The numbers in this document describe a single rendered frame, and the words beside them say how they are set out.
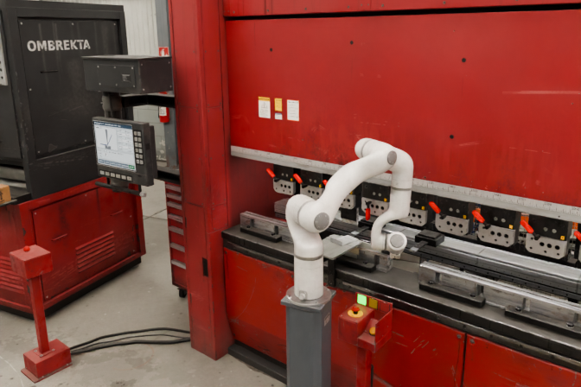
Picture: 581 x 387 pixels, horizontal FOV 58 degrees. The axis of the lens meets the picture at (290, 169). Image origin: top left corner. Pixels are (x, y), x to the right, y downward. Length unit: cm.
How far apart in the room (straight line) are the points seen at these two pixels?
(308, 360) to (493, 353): 81
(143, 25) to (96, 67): 567
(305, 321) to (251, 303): 115
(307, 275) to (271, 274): 98
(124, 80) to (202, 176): 70
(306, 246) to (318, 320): 32
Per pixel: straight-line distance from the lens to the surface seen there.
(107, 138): 325
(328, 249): 272
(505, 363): 257
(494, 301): 259
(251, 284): 329
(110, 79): 318
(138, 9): 898
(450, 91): 240
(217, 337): 361
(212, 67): 312
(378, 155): 214
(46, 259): 353
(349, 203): 276
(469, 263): 287
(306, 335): 227
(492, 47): 233
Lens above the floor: 207
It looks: 15 degrees down
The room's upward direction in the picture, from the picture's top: 1 degrees counter-clockwise
